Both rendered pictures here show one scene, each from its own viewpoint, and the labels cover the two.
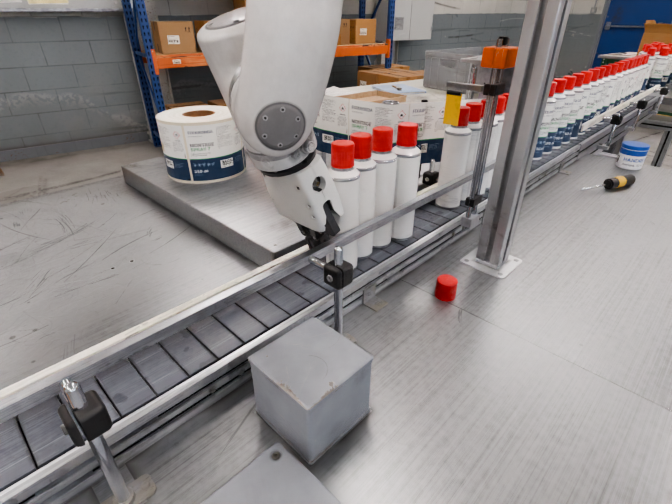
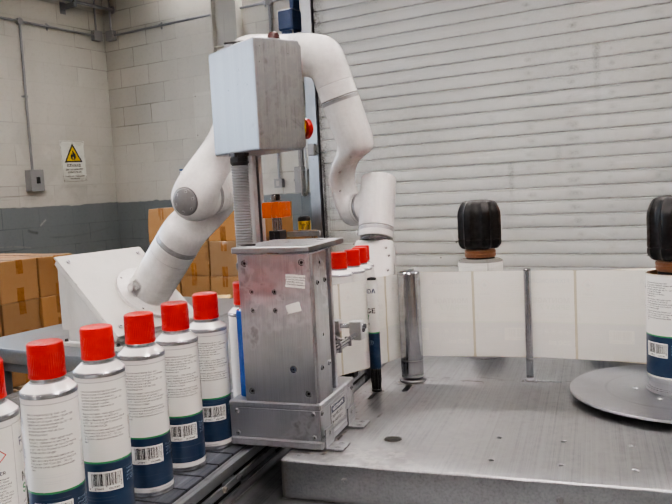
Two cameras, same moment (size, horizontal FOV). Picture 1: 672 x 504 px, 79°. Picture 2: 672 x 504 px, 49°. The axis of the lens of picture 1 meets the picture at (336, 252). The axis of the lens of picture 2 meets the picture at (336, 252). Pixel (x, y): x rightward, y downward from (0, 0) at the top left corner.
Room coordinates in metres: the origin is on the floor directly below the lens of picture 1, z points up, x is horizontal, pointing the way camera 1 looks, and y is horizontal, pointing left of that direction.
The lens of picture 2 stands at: (2.03, -0.74, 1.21)
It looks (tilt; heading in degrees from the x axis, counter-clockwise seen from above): 5 degrees down; 155
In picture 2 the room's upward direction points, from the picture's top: 3 degrees counter-clockwise
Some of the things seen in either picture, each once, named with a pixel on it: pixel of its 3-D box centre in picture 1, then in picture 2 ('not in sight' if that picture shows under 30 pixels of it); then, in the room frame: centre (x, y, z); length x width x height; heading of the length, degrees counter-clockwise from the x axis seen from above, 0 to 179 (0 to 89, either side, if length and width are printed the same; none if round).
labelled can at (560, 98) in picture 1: (550, 117); (145, 401); (1.19, -0.61, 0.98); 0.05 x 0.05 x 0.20
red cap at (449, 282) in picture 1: (446, 287); not in sight; (0.56, -0.18, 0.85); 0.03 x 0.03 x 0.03
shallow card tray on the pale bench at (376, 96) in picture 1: (370, 99); not in sight; (2.41, -0.19, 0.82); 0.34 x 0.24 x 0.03; 130
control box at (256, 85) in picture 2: not in sight; (257, 100); (0.75, -0.30, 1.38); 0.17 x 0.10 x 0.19; 11
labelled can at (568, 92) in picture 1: (560, 113); (103, 422); (1.25, -0.66, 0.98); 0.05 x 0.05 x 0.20
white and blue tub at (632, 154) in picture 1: (632, 155); not in sight; (1.22, -0.90, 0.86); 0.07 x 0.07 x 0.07
